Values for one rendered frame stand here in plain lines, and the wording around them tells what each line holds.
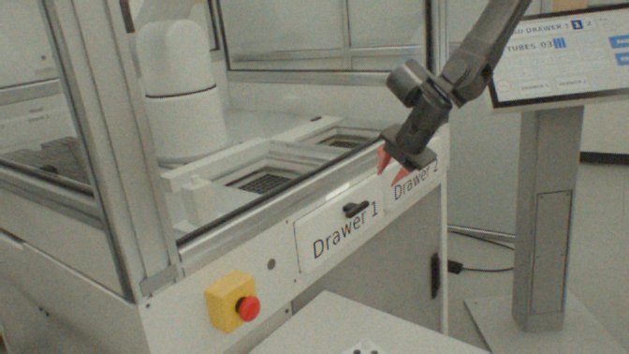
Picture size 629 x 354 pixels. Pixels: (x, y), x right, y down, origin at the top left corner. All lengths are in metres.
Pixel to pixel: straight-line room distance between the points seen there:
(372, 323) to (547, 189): 1.05
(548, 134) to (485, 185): 0.99
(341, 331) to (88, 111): 0.55
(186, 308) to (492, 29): 0.66
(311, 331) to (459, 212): 1.97
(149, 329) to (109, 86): 0.34
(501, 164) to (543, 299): 0.84
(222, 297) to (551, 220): 1.35
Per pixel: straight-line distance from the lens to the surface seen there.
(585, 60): 1.69
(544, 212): 1.83
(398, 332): 0.88
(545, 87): 1.59
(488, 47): 0.84
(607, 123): 3.84
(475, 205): 2.73
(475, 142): 2.60
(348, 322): 0.91
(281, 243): 0.89
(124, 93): 0.66
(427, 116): 0.83
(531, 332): 2.09
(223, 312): 0.77
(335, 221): 0.97
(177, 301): 0.76
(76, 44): 0.63
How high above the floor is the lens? 1.32
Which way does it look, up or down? 20 degrees down
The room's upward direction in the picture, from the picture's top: 6 degrees counter-clockwise
